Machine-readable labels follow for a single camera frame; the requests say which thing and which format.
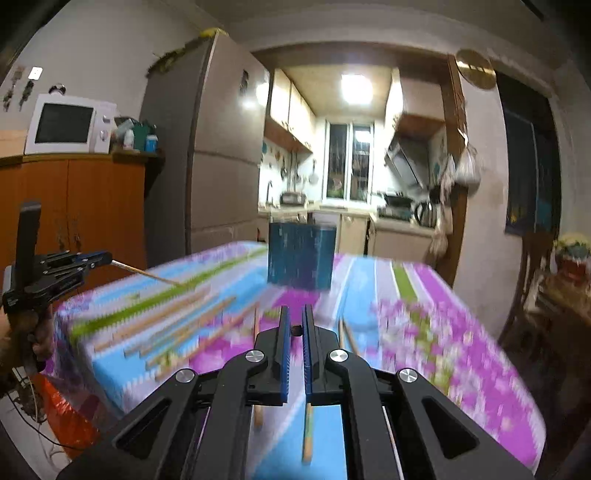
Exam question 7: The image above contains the white bottle on cabinet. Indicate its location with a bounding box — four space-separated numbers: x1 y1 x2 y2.
122 129 135 151

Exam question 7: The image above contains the steel electric kettle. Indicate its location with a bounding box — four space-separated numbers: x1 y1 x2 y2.
414 201 438 228

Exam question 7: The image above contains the wooden chopstick far right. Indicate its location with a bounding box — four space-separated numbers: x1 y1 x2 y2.
342 320 360 356

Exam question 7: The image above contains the wooden chopstick right of centre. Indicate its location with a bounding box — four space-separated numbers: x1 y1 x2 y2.
251 306 264 430

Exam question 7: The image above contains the flower pot on sideboard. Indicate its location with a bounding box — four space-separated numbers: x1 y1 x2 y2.
554 233 590 285

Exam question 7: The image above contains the steel range hood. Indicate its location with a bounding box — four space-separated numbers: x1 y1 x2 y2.
385 136 430 190

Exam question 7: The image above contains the wooden chopstick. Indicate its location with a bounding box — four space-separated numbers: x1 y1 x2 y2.
251 306 264 430
155 302 259 381
342 320 360 356
146 303 242 370
94 287 212 353
124 295 236 358
339 318 346 350

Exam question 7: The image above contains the round gold wall clock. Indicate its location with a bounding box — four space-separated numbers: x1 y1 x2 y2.
455 49 497 90

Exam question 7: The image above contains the green container on cabinet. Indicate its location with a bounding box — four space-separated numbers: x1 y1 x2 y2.
132 123 151 151

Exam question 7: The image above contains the blue perforated utensil holder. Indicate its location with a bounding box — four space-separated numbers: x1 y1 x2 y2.
267 222 337 291

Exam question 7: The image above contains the blue lidded jar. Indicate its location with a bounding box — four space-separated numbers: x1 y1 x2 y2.
144 134 158 153

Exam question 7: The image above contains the kitchen window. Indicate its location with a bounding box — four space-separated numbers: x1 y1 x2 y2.
325 123 374 203

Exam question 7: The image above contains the person's left hand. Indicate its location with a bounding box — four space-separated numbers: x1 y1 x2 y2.
1 309 54 373

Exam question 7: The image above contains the white hanging plastic bag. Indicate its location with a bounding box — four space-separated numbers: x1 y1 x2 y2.
455 143 482 188

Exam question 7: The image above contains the colourful floral tablecloth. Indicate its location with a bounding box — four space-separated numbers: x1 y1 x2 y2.
51 240 547 480

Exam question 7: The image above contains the dark wooden chair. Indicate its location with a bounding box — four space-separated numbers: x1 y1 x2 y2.
498 230 562 351

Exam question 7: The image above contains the orange wooden cabinet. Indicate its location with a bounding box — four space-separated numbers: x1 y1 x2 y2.
0 151 165 310

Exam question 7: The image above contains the wooden chopstick far left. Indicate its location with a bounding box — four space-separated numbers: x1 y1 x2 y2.
94 287 212 353

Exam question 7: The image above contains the round ceiling lamp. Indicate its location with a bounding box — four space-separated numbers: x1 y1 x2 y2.
341 73 374 106

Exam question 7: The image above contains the orange plastic bag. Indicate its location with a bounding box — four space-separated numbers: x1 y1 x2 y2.
33 373 100 460

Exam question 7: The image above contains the white microwave oven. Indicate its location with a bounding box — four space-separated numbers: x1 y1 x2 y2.
24 94 118 155

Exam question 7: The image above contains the silver grey refrigerator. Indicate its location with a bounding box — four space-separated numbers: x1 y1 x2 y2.
140 32 270 266

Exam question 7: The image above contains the black wok on stove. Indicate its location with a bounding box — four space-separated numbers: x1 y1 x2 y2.
382 193 413 209

